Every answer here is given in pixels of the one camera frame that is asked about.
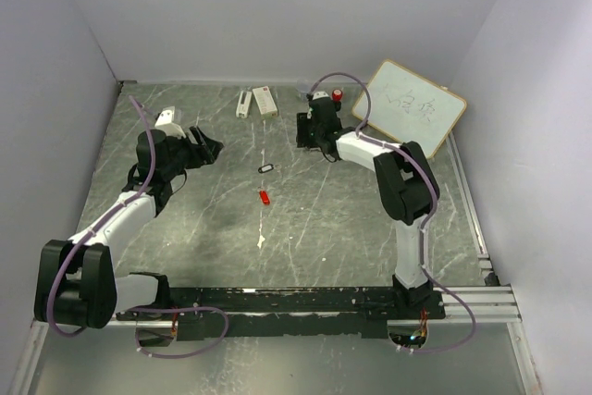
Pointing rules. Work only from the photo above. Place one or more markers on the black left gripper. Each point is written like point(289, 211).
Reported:
point(199, 154)

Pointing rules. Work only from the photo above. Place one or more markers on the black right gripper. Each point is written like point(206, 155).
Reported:
point(311, 121)

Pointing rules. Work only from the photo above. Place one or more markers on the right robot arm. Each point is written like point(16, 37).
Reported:
point(406, 185)

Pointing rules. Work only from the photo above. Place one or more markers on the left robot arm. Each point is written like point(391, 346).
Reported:
point(77, 283)

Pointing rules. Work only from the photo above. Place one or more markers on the red black stamp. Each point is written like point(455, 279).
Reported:
point(337, 95)

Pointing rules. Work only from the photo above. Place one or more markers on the clear paperclip jar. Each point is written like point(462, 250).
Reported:
point(304, 88)

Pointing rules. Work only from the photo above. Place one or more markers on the white stapler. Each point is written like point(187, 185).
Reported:
point(243, 104)

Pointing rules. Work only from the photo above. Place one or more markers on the white green staple box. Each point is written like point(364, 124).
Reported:
point(265, 102)

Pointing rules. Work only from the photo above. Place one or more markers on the yellow framed whiteboard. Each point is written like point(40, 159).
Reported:
point(407, 107)

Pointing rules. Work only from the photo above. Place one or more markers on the red usb stick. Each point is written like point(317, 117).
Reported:
point(264, 197)

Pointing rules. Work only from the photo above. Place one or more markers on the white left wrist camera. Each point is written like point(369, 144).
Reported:
point(168, 121)

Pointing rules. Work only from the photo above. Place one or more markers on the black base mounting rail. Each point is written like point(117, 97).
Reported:
point(312, 311)

